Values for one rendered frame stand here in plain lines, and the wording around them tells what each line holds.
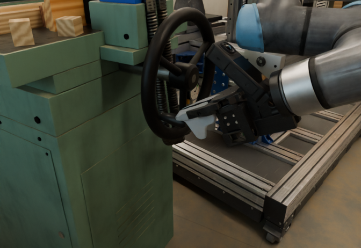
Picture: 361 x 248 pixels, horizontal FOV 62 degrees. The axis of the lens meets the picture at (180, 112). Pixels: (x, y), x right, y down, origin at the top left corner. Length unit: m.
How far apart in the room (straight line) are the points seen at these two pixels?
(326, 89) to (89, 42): 0.47
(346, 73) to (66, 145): 0.54
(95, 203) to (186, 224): 0.66
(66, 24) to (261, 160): 1.08
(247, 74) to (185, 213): 1.08
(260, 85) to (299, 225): 1.11
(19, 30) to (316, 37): 0.49
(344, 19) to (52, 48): 0.49
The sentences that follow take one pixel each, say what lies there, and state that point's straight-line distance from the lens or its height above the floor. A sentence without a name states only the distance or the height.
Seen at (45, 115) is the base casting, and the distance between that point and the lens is 0.67.
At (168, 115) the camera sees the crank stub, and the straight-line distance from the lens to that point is 0.58.
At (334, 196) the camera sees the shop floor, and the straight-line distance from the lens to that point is 1.73.
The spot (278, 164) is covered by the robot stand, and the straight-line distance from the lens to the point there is 1.47.
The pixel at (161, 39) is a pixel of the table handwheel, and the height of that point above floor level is 0.91.
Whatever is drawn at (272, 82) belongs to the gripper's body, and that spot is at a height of 0.88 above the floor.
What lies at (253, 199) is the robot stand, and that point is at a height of 0.18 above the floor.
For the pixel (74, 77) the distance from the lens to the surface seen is 0.67.
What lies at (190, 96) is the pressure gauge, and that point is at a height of 0.65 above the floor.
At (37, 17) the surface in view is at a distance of 0.79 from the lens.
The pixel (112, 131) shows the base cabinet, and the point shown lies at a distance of 0.79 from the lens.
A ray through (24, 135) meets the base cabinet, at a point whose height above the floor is 0.68.
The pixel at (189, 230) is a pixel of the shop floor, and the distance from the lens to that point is 1.40.
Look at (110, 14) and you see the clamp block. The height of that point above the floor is 0.94.
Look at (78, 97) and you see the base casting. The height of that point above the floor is 0.77.
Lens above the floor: 1.03
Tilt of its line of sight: 26 degrees down
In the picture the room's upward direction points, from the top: straight up
